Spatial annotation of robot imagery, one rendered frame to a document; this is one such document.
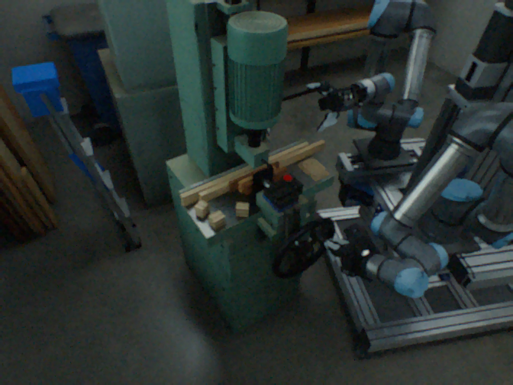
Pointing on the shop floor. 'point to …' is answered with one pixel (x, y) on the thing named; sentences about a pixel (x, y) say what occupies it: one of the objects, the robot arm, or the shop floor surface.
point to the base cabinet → (237, 274)
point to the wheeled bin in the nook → (88, 64)
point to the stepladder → (27, 83)
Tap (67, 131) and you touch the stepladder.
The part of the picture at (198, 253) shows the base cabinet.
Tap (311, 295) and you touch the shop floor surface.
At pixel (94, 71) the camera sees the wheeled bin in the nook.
